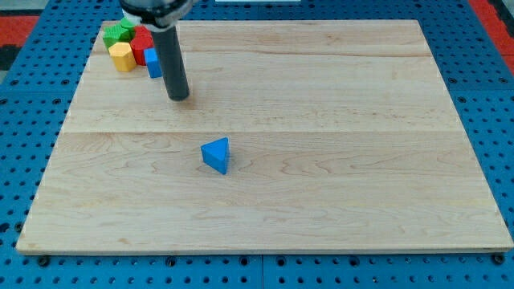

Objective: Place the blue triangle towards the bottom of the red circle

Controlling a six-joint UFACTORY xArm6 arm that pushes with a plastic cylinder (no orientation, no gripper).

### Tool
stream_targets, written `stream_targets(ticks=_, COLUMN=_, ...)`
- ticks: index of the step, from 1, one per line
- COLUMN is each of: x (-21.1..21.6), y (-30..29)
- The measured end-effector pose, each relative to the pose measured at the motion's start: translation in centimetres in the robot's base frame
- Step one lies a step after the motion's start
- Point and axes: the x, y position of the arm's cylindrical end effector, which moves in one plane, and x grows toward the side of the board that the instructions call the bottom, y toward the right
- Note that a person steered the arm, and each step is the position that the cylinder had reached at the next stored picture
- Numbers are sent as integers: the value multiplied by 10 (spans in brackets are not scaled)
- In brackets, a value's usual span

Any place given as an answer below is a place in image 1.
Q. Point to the green star block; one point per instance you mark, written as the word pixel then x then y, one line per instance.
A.
pixel 115 34

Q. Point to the red circle block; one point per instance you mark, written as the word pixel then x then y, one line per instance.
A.
pixel 139 44

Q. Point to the yellow hexagon block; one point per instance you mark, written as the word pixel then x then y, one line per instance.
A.
pixel 122 56

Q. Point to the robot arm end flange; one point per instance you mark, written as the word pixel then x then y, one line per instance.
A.
pixel 156 14

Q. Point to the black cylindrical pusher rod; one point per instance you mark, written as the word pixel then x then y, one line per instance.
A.
pixel 171 62

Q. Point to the green round block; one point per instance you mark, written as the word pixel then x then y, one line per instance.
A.
pixel 129 26

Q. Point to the blue cube block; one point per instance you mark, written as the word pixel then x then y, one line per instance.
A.
pixel 152 63

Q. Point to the blue triangle block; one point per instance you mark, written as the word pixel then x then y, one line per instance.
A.
pixel 216 154

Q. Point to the wooden board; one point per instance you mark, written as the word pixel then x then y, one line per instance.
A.
pixel 343 140

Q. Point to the red block behind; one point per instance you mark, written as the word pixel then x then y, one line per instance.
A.
pixel 141 31

